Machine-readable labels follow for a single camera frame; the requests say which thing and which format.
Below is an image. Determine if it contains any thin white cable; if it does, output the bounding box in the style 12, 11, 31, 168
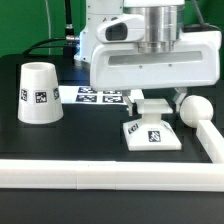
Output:
45, 0, 53, 56

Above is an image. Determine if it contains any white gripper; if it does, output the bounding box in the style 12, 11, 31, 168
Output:
90, 14, 222, 116

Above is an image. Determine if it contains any black cable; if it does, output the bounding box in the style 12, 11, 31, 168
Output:
22, 0, 81, 56

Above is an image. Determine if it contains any white lamp shade cone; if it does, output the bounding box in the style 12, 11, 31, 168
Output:
18, 62, 63, 124

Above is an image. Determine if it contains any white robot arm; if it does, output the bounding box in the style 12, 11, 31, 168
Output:
75, 0, 222, 114

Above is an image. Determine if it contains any white lamp base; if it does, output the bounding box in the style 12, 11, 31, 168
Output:
123, 99, 182, 151

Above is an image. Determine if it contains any white L-shaped fence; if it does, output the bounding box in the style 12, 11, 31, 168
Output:
0, 120, 224, 192

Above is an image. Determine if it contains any white lamp bulb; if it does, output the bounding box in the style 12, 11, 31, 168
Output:
180, 95, 214, 128

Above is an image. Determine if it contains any white marker sheet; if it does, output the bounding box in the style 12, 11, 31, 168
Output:
58, 85, 145, 107

